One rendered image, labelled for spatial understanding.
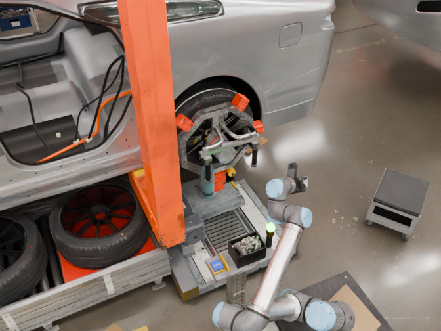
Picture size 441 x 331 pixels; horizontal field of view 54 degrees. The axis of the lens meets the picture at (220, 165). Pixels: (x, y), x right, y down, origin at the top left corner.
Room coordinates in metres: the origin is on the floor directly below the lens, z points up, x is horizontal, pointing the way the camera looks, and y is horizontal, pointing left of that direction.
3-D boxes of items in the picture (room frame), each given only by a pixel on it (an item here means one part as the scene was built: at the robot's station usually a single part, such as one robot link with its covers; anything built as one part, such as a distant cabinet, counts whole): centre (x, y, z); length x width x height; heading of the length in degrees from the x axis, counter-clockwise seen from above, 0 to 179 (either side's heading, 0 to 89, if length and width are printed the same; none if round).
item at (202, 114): (2.32, 0.03, 0.85); 0.54 x 0.07 x 0.54; 116
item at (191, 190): (2.47, 0.11, 0.32); 0.40 x 0.30 x 0.28; 116
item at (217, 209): (2.47, 0.11, 0.13); 0.50 x 0.36 x 0.10; 116
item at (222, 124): (2.25, -0.11, 1.03); 0.19 x 0.18 x 0.11; 26
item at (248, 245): (1.66, -0.17, 0.51); 0.20 x 0.14 x 0.13; 115
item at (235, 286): (1.63, -0.11, 0.21); 0.10 x 0.10 x 0.42; 26
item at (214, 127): (2.17, 0.06, 1.03); 0.19 x 0.18 x 0.11; 26
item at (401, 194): (2.36, -1.40, 0.17); 0.43 x 0.36 x 0.34; 150
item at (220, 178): (2.35, 0.05, 0.48); 0.16 x 0.12 x 0.17; 26
